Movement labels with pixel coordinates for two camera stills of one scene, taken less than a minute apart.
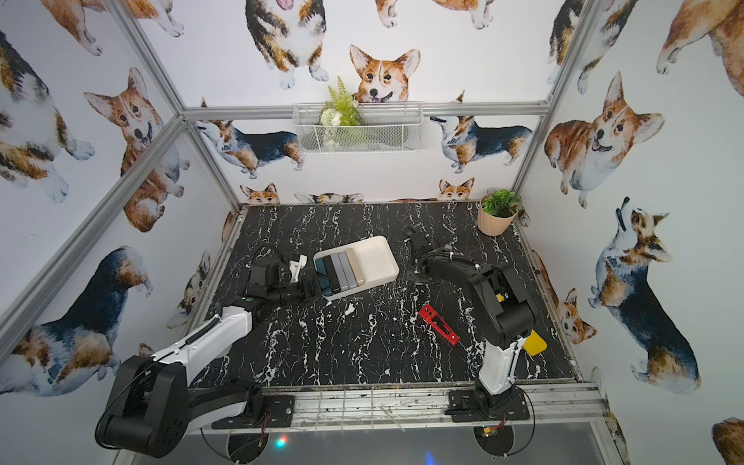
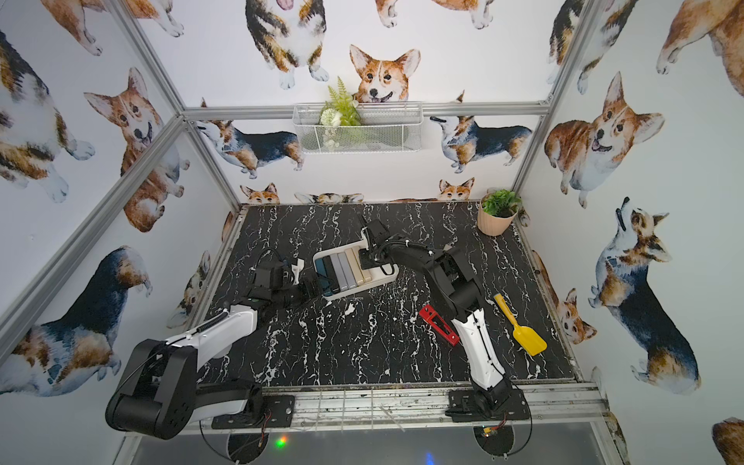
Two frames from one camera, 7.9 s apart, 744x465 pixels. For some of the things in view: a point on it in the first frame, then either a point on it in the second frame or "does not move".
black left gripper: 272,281 does not move
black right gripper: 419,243 -> 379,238
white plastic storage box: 375,259 does not move
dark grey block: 340,271 does not move
